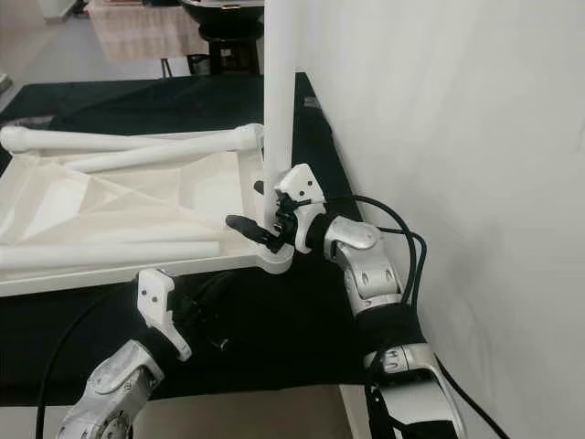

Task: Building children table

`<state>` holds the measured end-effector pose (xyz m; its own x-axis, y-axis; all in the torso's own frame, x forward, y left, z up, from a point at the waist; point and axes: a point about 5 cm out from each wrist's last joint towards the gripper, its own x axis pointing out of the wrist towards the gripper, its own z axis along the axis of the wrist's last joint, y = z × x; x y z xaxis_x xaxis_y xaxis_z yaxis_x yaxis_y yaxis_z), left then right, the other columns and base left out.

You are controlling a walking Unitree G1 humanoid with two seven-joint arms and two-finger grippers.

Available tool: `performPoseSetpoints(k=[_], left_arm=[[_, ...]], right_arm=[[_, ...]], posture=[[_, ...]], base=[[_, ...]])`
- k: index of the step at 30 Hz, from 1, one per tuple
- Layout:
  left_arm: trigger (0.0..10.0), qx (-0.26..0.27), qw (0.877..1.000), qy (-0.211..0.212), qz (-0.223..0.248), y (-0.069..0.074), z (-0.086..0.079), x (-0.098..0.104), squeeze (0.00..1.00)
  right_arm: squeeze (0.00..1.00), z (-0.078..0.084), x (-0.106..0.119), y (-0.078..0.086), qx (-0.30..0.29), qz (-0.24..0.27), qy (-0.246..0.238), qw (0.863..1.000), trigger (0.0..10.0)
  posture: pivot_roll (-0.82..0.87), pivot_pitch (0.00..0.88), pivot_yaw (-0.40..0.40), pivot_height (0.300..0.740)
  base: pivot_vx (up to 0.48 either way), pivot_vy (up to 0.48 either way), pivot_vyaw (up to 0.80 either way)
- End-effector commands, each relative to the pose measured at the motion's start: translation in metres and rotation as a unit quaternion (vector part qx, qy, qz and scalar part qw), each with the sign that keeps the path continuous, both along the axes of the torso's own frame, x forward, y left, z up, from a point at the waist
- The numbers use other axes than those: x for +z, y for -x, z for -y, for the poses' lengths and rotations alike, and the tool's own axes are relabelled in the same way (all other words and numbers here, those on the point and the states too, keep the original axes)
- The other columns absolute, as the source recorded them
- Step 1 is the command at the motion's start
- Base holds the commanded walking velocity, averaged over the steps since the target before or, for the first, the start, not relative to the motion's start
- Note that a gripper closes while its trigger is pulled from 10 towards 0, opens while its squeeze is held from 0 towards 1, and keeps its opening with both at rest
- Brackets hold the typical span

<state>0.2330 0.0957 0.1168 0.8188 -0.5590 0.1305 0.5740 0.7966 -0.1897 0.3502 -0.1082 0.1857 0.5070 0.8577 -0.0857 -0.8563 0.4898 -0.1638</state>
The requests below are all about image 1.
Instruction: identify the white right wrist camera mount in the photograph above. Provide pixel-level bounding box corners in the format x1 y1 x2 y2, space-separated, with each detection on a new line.
274 163 328 255

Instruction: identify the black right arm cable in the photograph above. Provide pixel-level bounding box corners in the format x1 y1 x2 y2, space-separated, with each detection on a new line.
315 193 513 439

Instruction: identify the black tablecloth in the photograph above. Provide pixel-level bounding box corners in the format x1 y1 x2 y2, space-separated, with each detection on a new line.
0 73 427 410

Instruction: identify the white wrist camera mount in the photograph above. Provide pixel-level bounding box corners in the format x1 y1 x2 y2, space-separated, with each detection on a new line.
274 163 328 255
137 267 192 363

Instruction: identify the black round stool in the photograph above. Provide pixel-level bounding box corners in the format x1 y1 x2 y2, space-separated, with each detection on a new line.
208 32 266 76

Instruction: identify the large black bowl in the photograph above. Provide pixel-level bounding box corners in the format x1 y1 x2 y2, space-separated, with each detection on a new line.
183 0 266 21

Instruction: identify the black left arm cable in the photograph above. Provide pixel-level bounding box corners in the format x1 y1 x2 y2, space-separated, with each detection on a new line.
35 285 149 439

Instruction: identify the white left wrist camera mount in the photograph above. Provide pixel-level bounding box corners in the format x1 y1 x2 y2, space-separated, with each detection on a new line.
137 267 192 363

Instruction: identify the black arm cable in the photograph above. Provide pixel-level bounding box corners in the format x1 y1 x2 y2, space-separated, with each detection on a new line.
315 193 513 439
35 285 149 439

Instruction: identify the white plastic table leg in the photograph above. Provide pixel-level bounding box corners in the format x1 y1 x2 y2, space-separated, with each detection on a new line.
0 125 176 155
0 240 223 273
69 123 264 176
262 0 299 235

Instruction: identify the white plastic table top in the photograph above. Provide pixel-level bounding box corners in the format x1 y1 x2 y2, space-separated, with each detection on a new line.
0 123 295 299

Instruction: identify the beige cloth covered table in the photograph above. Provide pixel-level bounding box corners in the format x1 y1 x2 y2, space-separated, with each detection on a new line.
87 0 211 63

